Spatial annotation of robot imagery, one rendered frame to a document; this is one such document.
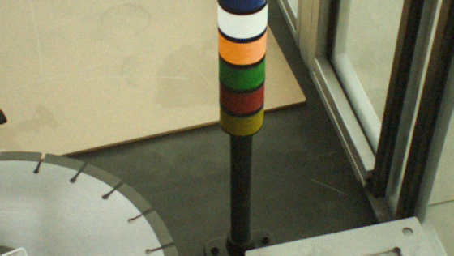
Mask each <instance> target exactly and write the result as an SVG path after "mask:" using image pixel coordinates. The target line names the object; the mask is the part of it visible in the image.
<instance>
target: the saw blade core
mask: <svg viewBox="0 0 454 256"><path fill-rule="evenodd" d="M38 164H39V161H30V160H4V161H0V245H4V246H10V247H12V248H15V249H19V248H20V247H24V248H25V251H26V253H27V256H165V255H164V253H163V250H162V248H161V245H160V242H159V240H158V238H157V237H156V234H155V233H154V231H153V229H152V228H151V226H150V225H149V223H148V222H147V221H146V219H145V218H144V216H143V217H141V218H139V217H140V216H141V215H142V213H141V212H139V210H138V209H137V208H136V207H134V204H132V203H131V202H129V201H128V199H127V198H126V197H123V195H122V194H120V193H119V192H117V191H116V190H115V191H114V192H113V193H112V194H111V195H110V196H109V197H108V198H107V199H103V197H107V195H108V194H110V193H111V192H112V191H113V190H114V188H113V187H111V186H108V185H107V184H105V183H104V182H103V181H99V180H97V179H96V178H94V177H92V176H89V175H87V174H86V173H82V172H80V175H79V176H78V177H77V178H76V179H75V176H77V175H78V173H79V171H75V170H74V169H70V168H67V167H65V166H59V165H55V164H49V163H43V162H42V163H41V166H40V168H39V169H38V171H39V173H38V174H35V173H34V172H35V171H37V166H38ZM74 179H75V180H76V182H71V181H72V180H74ZM136 218H138V219H137V220H135V221H134V223H132V224H130V223H128V221H130V220H134V219H136ZM156 249H160V250H156ZM148 250H150V251H152V250H156V251H154V252H151V253H150V254H145V253H146V251H148Z"/></svg>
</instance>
